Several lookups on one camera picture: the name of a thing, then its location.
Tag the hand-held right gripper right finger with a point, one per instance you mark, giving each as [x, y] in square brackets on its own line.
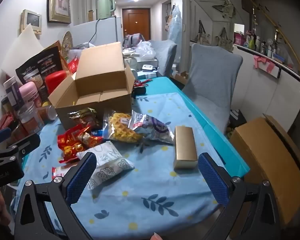
[213, 180]

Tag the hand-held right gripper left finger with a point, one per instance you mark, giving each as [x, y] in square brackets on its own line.
[81, 177]

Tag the small red snack packet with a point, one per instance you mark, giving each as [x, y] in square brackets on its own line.
[70, 153]

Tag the white patterned snack packet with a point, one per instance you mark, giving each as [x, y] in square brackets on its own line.
[112, 160]

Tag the large red snack bag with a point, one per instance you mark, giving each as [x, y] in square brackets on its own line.
[80, 134]

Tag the gold rectangular box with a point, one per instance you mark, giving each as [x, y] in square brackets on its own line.
[185, 145]

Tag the blue white cookie tube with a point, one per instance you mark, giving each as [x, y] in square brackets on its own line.
[98, 132]

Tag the dark gold snack packet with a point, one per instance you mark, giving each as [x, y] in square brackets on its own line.
[85, 116]

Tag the clear bag of yellow waffles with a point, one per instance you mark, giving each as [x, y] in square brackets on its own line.
[122, 127]

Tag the brown cardboard box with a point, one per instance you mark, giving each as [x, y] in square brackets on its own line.
[102, 105]

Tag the purple silver snack bag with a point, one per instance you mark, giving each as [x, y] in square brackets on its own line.
[155, 127]

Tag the person's right hand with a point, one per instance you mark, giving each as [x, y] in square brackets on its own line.
[156, 237]

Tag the red box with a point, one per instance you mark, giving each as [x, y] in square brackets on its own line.
[5, 123]

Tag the clear plastic jar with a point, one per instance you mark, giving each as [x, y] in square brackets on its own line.
[30, 120]

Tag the brown jar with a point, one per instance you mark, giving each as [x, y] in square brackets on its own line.
[47, 112]

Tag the yellow lid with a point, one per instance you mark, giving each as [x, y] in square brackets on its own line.
[46, 103]

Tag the pink jar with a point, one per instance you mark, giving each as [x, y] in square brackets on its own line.
[31, 93]

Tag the large brown carton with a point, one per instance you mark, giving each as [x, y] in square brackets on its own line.
[265, 160]

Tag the blue floral tablecloth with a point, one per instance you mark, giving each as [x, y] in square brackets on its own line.
[140, 205]

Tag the red lidded container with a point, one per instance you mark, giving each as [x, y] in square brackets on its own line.
[56, 80]

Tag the black printed snack bag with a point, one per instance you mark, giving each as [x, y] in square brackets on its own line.
[42, 67]

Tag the white foam board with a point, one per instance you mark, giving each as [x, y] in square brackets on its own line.
[22, 47]

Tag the red packet with white print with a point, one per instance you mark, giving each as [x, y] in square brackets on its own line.
[73, 65]

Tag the teal table cover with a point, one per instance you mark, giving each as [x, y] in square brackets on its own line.
[180, 90]

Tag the grey covered chair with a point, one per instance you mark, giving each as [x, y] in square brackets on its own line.
[165, 55]
[212, 80]

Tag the orange brown snack bag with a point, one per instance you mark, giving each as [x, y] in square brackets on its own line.
[55, 44]

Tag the black small object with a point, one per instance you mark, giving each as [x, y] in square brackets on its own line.
[140, 90]

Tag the round woven plate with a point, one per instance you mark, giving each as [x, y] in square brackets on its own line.
[67, 42]

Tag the red ribbon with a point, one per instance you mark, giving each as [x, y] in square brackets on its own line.
[142, 82]

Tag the white square device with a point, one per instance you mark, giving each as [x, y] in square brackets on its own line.
[148, 68]

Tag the white fridge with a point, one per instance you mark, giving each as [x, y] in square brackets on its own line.
[105, 30]

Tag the white plastic bag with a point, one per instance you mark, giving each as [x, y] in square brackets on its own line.
[146, 50]

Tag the row of bottles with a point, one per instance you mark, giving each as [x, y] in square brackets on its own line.
[262, 43]

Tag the gold framed picture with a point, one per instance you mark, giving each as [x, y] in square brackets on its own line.
[59, 1]

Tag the grey red backpack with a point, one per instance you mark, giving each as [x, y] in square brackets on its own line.
[133, 40]

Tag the green electric kettle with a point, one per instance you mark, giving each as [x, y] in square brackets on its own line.
[105, 7]

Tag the brown door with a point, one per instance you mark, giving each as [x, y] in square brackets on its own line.
[136, 22]

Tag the clear hanging garment bag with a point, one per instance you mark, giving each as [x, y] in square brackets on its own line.
[176, 20]

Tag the beige wall intercom panel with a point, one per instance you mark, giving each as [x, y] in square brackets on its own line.
[31, 20]

